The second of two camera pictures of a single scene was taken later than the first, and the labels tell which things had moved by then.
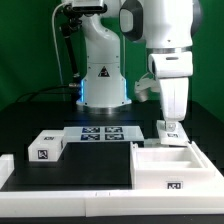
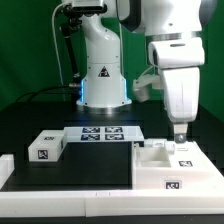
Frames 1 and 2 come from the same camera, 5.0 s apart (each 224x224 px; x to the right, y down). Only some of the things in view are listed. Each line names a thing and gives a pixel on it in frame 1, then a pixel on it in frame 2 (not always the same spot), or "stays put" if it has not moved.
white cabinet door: [174, 134] → [188, 155]
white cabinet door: [154, 143] stays put
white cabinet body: [170, 168] stays put
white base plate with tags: [103, 134] stays put
